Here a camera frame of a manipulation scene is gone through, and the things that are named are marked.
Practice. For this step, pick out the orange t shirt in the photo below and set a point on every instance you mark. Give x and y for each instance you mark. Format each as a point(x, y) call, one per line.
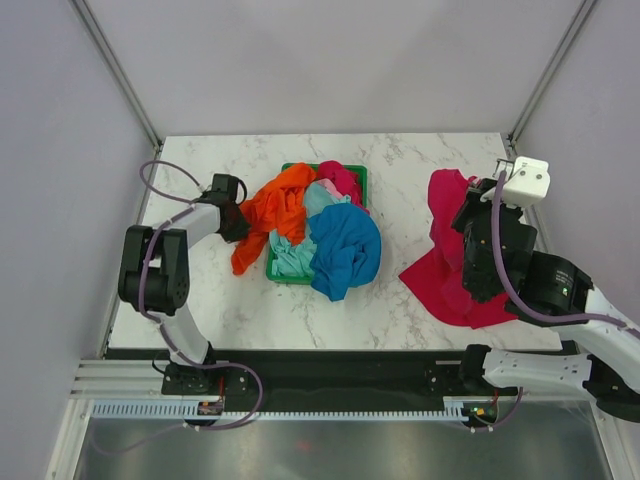
point(279, 206)

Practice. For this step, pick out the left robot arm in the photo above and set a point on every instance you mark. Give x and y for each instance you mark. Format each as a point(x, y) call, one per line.
point(154, 276)

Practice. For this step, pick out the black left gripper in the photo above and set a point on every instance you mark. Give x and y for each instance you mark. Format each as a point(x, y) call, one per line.
point(240, 232)

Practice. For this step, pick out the green plastic basket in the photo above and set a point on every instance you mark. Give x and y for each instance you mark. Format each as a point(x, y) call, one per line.
point(271, 256)

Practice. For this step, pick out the blue t shirt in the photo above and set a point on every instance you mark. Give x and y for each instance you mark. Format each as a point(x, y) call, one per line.
point(348, 250)

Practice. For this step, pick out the magenta t shirt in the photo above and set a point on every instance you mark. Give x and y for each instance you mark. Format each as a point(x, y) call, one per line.
point(347, 179)
point(435, 279)

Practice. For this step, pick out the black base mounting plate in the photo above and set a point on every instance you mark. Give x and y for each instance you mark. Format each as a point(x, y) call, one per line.
point(324, 378)

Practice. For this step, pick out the aluminium corner post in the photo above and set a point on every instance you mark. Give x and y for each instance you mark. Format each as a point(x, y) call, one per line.
point(91, 25)
point(569, 37)

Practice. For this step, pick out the white slotted cable duct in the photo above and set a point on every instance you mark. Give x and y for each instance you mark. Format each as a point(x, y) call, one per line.
point(195, 410)

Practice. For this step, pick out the right side aluminium rail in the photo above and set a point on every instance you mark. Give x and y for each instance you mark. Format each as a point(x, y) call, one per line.
point(526, 336)

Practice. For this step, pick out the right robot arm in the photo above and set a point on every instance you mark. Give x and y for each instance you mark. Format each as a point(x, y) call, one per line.
point(546, 291)

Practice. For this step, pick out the light teal t shirt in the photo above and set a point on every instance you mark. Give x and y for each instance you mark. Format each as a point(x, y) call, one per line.
point(295, 260)

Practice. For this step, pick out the left aluminium corner post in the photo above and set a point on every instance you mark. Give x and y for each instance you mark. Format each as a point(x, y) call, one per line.
point(91, 25)

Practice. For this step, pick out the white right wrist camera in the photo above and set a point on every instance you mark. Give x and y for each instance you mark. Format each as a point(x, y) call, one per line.
point(527, 181)

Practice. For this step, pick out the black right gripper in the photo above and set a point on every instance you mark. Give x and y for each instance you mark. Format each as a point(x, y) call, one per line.
point(472, 201)

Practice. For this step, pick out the right aluminium corner post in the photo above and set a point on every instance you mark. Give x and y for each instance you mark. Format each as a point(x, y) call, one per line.
point(569, 37)

